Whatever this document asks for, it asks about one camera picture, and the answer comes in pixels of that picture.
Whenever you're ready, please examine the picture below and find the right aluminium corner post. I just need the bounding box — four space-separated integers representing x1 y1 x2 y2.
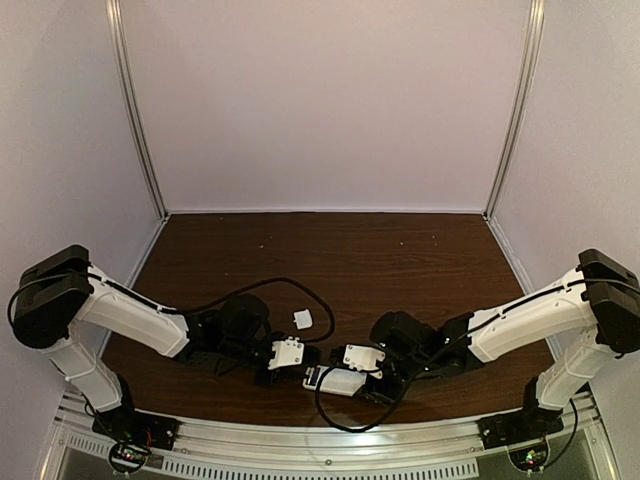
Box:
483 0 546 221

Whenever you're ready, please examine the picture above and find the white battery cover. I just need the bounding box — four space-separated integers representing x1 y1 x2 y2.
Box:
293 309 314 330

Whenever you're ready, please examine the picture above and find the right black braided cable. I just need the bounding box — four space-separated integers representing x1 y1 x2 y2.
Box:
314 264 640 432

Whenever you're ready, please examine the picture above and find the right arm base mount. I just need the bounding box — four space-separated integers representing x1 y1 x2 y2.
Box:
477 409 564 474

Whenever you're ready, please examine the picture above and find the aluminium corner post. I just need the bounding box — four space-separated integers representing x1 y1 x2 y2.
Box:
105 0 169 220
483 0 546 221

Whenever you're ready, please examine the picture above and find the left aluminium corner post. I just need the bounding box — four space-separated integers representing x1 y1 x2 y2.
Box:
105 0 169 220

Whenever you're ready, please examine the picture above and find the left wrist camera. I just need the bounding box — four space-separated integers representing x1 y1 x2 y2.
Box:
268 337 322 371

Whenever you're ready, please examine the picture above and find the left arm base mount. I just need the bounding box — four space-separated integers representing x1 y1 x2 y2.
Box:
92 409 179 477

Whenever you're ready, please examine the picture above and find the white remote control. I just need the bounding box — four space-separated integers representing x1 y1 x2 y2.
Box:
302 365 367 397

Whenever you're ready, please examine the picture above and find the left black braided cable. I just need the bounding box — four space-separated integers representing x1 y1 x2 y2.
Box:
7 272 335 351

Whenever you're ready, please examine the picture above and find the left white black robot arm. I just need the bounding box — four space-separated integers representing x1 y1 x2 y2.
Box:
7 245 305 444

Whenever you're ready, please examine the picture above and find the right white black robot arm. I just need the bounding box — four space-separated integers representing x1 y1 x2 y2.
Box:
359 249 639 442

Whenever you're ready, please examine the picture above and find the black braided cable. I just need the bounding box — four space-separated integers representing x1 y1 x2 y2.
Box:
7 272 335 351
314 264 640 432

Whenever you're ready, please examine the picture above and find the purple AAA battery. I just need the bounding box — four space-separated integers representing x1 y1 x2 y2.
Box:
305 368 319 387

